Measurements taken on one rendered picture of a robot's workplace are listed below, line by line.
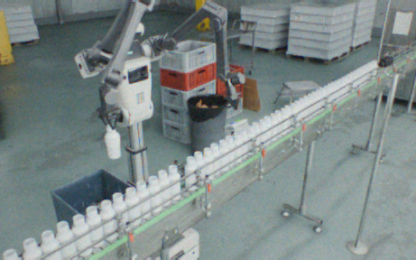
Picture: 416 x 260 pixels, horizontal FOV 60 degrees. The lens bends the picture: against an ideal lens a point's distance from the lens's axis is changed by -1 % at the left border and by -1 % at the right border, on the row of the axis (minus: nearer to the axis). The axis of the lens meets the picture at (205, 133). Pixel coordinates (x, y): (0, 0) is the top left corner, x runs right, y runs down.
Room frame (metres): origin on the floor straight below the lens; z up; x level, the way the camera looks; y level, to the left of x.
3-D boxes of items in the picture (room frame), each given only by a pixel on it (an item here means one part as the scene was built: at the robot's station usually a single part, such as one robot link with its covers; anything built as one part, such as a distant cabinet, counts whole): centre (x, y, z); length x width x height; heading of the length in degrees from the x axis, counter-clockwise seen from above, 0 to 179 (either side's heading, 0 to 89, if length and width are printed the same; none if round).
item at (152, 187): (1.33, 0.22, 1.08); 0.06 x 0.06 x 0.17
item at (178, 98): (4.25, 0.19, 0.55); 0.61 x 0.41 x 0.22; 145
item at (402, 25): (5.24, -2.78, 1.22); 0.23 x 0.03 x 0.32; 48
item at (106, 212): (1.15, 0.38, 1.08); 0.06 x 0.06 x 0.17
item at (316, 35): (8.28, -2.60, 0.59); 1.24 x 1.03 x 1.17; 140
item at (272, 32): (9.29, -1.64, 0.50); 1.23 x 1.05 x 1.00; 136
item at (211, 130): (3.69, -0.03, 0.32); 0.45 x 0.45 x 0.64
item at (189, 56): (4.25, 0.20, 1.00); 0.61 x 0.41 x 0.22; 145
